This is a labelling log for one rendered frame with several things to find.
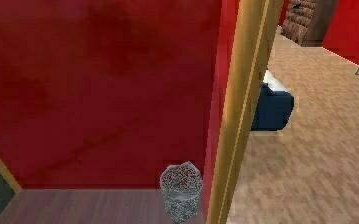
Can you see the tan wooden room door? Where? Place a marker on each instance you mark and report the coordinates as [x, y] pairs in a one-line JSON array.
[[240, 113]]

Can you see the dark blue armchair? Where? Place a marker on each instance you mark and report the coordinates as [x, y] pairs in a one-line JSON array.
[[273, 110]]

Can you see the brown wooden bookshelf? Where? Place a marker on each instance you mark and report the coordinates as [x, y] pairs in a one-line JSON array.
[[303, 20]]

